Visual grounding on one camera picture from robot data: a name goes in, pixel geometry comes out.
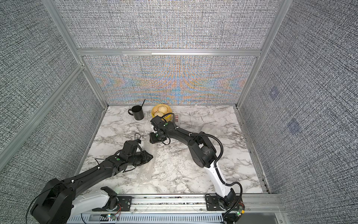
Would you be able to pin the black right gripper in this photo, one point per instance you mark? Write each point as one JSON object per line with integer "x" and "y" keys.
{"x": 152, "y": 139}

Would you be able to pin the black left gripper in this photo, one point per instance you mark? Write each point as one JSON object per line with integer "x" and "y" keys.
{"x": 144, "y": 154}

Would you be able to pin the white ribbed slim vase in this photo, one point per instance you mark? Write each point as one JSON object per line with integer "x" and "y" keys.
{"x": 147, "y": 170}

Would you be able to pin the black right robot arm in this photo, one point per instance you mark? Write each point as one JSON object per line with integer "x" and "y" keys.
{"x": 202, "y": 152}

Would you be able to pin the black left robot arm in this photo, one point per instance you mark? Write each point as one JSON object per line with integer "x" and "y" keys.
{"x": 62, "y": 199}

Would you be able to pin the front bun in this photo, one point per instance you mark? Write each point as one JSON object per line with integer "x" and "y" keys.
{"x": 160, "y": 114}

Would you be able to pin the bun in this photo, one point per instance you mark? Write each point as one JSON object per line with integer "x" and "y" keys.
{"x": 163, "y": 109}
{"x": 160, "y": 114}

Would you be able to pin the yellow steamer basket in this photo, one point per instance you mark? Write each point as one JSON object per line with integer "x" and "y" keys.
{"x": 155, "y": 109}

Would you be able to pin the small clear box red contents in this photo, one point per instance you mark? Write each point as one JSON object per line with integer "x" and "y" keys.
{"x": 177, "y": 118}

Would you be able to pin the back bun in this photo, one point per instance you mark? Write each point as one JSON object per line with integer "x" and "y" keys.
{"x": 163, "y": 109}

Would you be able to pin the black cup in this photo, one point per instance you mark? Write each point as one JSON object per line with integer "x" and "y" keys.
{"x": 137, "y": 112}

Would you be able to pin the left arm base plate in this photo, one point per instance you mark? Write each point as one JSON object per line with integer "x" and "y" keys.
{"x": 122, "y": 203}

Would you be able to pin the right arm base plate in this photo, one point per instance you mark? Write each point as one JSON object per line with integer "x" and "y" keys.
{"x": 218, "y": 202}

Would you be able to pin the aluminium front rail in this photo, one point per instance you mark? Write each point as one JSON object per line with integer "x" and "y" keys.
{"x": 185, "y": 209}

